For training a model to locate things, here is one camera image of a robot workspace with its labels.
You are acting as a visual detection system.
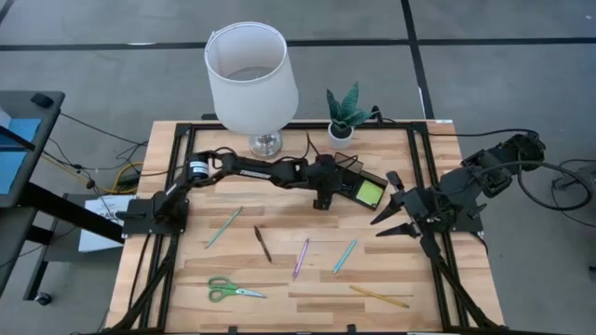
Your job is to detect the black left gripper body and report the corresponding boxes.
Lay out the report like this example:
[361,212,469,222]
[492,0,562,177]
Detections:
[305,155,346,210]

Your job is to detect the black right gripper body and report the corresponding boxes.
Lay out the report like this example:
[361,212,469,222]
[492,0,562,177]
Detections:
[386,170,437,236]

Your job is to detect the green sticky note pad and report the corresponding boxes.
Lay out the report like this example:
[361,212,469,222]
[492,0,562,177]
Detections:
[355,180,386,208]

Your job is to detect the light blue pen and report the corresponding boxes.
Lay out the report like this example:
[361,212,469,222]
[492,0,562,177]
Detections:
[332,237,359,275]

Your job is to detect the pink pen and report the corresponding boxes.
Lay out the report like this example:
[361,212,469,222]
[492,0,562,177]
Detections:
[291,237,311,281]

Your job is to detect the dark brown pen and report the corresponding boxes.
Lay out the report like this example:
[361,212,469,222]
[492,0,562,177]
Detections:
[253,225,274,264]

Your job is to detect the green pen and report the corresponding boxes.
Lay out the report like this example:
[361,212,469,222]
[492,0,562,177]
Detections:
[204,206,244,250]

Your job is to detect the black desk organizer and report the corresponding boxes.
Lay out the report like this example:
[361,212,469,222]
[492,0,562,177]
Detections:
[332,151,389,211]

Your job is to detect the small potted green plant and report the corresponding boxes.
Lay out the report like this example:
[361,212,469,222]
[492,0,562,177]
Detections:
[325,82,382,150]

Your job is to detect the yellow pencil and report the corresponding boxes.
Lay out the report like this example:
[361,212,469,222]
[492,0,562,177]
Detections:
[348,285,412,310]

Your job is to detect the white shade table lamp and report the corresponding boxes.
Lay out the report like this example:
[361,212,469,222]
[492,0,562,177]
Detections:
[203,20,300,158]

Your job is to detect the white printed paper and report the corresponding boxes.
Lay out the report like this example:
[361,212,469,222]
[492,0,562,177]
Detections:
[77,194,136,253]

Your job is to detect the grey side desk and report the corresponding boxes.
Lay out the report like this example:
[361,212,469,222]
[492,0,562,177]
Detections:
[0,90,126,303]

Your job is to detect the black computer mouse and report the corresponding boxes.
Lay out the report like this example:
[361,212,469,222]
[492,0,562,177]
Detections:
[30,92,55,109]

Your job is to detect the blue paper sheet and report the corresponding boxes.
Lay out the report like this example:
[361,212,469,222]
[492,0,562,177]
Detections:
[0,117,42,195]

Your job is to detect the green handled scissors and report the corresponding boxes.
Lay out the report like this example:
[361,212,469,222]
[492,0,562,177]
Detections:
[207,275,268,303]

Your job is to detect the black power adapter cable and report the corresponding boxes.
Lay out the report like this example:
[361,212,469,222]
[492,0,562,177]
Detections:
[551,158,596,229]

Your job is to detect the yellow cable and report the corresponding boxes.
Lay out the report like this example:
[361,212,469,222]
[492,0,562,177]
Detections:
[111,161,144,194]

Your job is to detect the black floor cable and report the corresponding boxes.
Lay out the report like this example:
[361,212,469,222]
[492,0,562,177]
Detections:
[41,111,150,187]

